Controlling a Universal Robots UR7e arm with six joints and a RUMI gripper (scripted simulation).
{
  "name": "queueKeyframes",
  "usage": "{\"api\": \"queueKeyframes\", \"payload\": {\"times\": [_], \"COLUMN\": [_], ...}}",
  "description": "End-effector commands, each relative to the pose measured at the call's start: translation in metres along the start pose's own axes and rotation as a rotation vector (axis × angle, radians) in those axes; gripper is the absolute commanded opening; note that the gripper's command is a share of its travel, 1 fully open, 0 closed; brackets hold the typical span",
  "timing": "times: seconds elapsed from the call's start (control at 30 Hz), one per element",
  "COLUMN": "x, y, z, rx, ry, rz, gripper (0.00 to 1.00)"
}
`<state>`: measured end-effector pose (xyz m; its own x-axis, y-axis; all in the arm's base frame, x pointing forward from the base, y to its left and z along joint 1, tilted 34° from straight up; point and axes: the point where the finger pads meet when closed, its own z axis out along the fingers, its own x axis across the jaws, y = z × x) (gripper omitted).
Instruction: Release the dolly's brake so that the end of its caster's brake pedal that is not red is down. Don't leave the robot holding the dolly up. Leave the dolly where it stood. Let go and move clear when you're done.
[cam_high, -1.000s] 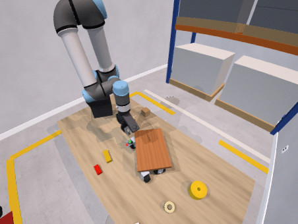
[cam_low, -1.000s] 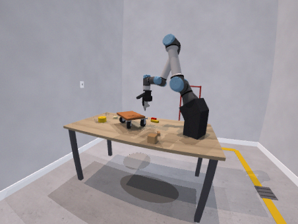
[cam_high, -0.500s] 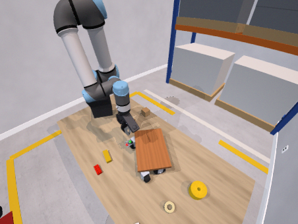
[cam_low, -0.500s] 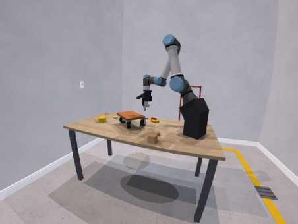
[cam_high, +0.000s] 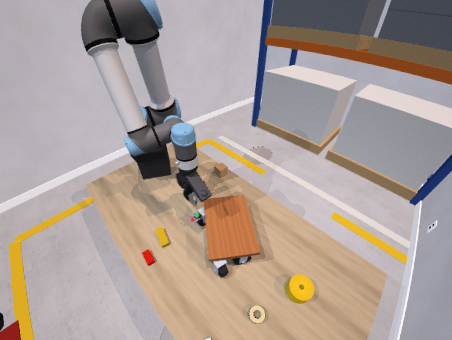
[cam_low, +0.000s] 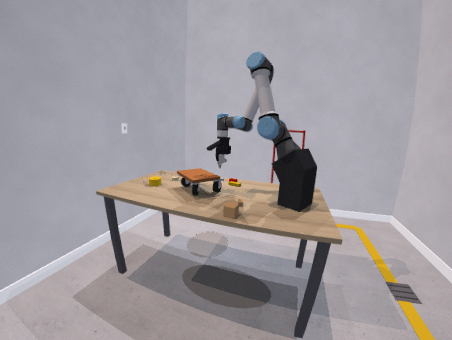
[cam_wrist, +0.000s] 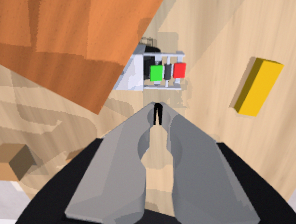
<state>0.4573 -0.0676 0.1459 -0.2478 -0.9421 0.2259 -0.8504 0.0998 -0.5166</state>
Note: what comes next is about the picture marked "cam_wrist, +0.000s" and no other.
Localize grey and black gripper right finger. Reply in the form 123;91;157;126
157;102;296;224

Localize yellow rectangular block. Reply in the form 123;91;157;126
234;57;284;116

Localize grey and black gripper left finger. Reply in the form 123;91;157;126
15;101;157;224

